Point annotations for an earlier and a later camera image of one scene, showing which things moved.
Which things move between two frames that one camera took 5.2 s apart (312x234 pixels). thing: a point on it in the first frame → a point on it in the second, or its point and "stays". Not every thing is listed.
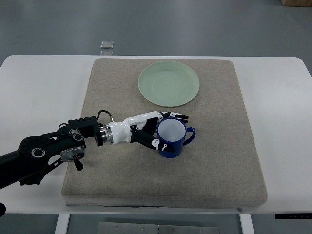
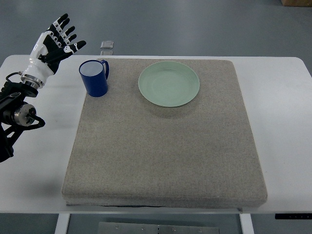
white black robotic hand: (142, 128) → (49, 49)
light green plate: (168, 84) stays
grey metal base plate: (107, 227) stays
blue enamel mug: (174, 131) → (94, 74)
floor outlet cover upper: (107, 44) stays
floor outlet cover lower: (107, 52) stays
